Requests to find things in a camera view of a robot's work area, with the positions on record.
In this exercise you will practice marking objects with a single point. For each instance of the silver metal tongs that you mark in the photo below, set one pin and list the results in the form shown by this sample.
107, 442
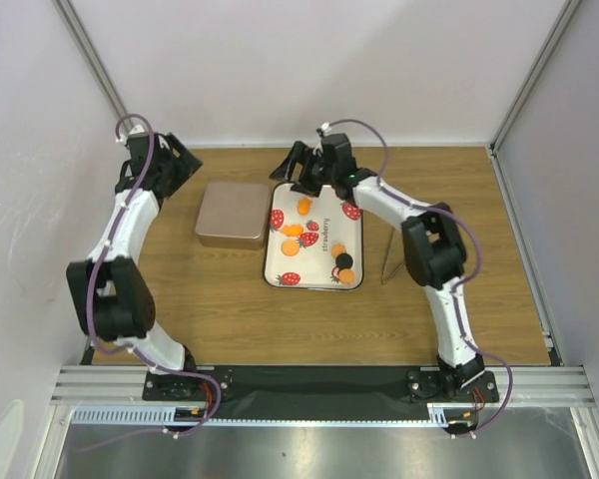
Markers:
392, 263

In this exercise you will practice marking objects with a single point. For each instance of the brown tin lid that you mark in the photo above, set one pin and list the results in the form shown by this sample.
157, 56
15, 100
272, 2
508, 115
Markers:
234, 210

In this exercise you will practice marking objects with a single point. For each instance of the orange waffle cookie left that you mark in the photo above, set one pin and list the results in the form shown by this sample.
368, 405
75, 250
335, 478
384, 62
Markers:
290, 247

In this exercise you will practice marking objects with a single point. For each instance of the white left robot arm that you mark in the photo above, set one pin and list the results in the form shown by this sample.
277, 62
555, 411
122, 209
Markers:
113, 302

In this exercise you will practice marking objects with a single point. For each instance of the orange star cookie top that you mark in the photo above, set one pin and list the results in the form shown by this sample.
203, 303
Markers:
304, 206

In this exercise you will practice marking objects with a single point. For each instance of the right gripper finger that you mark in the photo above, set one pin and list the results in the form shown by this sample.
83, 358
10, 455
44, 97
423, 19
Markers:
285, 170
308, 183

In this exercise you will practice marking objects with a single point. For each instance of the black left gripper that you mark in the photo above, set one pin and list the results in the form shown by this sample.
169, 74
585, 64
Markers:
187, 164

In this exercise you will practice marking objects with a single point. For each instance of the brown cookie tin box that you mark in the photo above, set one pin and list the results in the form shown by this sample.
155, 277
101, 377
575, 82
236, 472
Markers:
233, 242

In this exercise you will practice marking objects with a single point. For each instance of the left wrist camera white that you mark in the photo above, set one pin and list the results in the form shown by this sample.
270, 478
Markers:
122, 139

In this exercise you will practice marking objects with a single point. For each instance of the aluminium frame rail front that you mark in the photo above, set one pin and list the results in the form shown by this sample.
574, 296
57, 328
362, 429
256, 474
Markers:
131, 395

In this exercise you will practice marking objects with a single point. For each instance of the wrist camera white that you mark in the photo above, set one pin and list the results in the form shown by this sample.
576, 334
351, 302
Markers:
322, 132
122, 139

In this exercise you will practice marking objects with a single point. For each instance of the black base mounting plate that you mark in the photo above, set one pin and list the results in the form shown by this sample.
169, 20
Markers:
341, 393

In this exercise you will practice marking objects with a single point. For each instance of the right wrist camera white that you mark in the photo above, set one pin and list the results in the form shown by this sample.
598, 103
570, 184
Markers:
322, 132

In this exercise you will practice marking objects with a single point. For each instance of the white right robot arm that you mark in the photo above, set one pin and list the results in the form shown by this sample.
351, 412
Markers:
433, 248

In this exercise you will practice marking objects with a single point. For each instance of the orange cookie bottom right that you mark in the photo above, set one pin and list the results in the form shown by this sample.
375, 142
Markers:
346, 276

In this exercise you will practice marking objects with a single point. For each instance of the white strawberry print tray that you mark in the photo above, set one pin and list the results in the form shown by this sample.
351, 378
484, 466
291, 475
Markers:
332, 227

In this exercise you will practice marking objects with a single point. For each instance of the black sandwich cookie lower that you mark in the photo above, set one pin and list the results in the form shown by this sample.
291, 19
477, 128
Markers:
344, 261

